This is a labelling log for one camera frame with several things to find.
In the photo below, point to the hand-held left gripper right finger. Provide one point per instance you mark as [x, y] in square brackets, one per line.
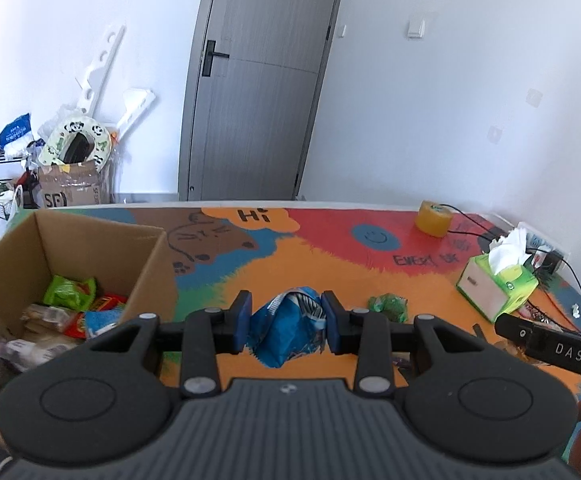
[331, 325]

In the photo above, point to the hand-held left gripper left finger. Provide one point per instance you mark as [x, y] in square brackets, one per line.
[243, 322]

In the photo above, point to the blue white snack packet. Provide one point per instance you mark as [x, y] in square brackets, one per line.
[285, 330]

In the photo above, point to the dark green snack packet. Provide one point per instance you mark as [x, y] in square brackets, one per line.
[388, 307]

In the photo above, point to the red clear snack packet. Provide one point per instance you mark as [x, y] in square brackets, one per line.
[103, 305]

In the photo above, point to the small blue snack packet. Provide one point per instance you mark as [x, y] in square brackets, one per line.
[101, 321]

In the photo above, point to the light green snack packet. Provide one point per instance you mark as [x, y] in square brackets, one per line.
[68, 292]

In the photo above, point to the beige cracker packet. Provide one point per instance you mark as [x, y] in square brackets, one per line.
[45, 317]

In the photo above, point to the colourful printed table mat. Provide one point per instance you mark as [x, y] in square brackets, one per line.
[320, 260]

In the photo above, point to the black charger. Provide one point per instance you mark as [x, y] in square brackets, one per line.
[548, 260]

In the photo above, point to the green tissue box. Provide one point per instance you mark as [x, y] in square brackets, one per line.
[490, 290]

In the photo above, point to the white power strip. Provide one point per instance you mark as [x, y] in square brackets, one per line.
[545, 240]

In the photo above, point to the yellow tape roll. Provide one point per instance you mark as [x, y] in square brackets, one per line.
[433, 219]

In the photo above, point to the printed cardboard box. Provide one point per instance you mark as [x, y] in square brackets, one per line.
[70, 185]

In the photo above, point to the grey door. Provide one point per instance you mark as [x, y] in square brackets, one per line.
[260, 85]

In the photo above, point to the panda print toilet seat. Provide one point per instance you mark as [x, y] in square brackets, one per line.
[55, 140]

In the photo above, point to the blue plastic bag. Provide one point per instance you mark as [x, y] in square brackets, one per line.
[14, 132]

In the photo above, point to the short white plastic bracket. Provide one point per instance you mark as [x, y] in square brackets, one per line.
[133, 107]

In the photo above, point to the long white plastic bracket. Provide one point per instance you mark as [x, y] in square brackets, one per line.
[100, 67]

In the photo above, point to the white light switch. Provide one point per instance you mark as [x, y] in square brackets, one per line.
[416, 28]

